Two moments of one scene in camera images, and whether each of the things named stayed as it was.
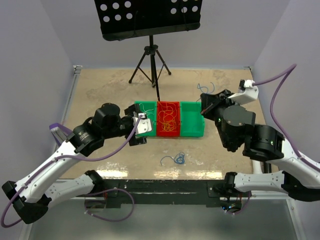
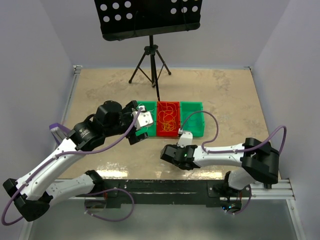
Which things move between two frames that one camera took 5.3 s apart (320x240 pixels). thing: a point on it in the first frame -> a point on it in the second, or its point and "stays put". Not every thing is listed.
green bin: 149,108 stays put
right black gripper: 210,101 -> 176,146
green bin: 192,122 stays put
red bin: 168,119 stays put
